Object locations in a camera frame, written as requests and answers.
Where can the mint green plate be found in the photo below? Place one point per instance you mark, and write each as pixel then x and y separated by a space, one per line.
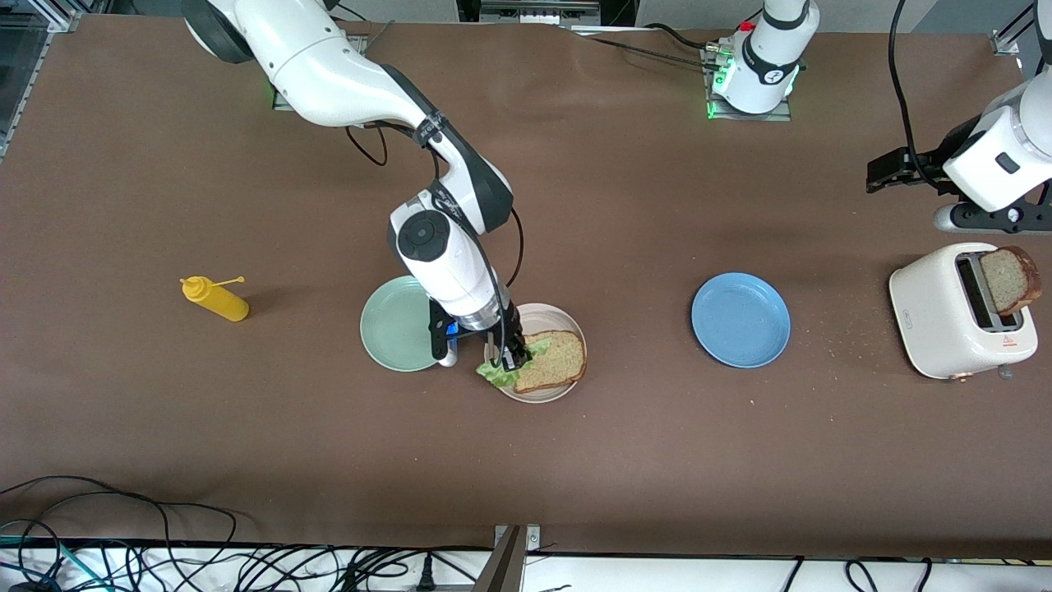
pixel 390 329

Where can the blue plate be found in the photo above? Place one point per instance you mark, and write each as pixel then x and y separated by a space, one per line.
pixel 740 321

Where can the brown bread slice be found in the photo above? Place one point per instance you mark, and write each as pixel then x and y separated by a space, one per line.
pixel 1009 279
pixel 559 362

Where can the grey metal mount post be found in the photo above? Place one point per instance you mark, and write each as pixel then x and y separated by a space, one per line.
pixel 505 567

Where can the green lettuce leaf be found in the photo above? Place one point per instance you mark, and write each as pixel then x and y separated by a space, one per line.
pixel 493 376

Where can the black and metal equipment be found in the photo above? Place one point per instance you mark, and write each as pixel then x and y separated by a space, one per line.
pixel 534 10

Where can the brown table cover sheet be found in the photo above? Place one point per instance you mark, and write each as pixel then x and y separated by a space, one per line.
pixel 657 452

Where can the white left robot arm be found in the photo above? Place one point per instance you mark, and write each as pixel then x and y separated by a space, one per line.
pixel 1003 156

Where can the beige plate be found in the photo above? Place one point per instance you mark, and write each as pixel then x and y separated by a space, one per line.
pixel 542 316

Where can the yellow squeeze bottle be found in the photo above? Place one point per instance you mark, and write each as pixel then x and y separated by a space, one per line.
pixel 218 302

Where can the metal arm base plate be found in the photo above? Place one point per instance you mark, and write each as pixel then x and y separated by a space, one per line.
pixel 279 105
pixel 781 117

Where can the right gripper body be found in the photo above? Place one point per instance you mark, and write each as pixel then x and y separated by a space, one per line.
pixel 504 326

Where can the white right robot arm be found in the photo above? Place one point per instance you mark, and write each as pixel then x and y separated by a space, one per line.
pixel 329 66

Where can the black power plug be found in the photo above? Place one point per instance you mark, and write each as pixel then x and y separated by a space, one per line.
pixel 426 580

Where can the aluminium frame rail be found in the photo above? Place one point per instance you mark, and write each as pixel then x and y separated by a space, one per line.
pixel 25 74

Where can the white toaster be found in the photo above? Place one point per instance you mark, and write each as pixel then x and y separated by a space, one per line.
pixel 929 321

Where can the aluminium profile bar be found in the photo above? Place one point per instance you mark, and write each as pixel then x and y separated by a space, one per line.
pixel 1004 41

